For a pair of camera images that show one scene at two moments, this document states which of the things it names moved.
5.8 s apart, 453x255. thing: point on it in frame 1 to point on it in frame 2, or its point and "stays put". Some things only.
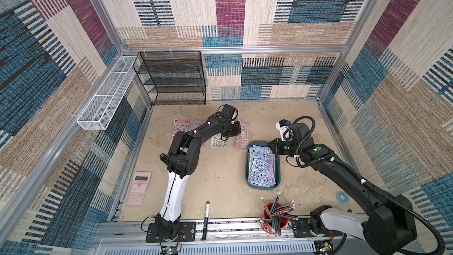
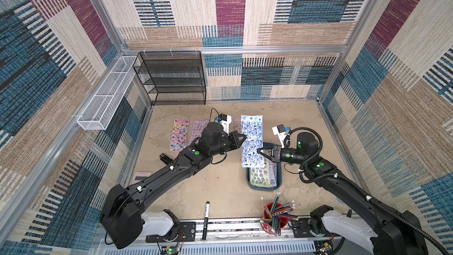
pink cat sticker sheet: [182, 125] stays put
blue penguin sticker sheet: [260, 167] to [252, 126]
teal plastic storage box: [278, 167] stays put
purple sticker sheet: [197, 123] stays put
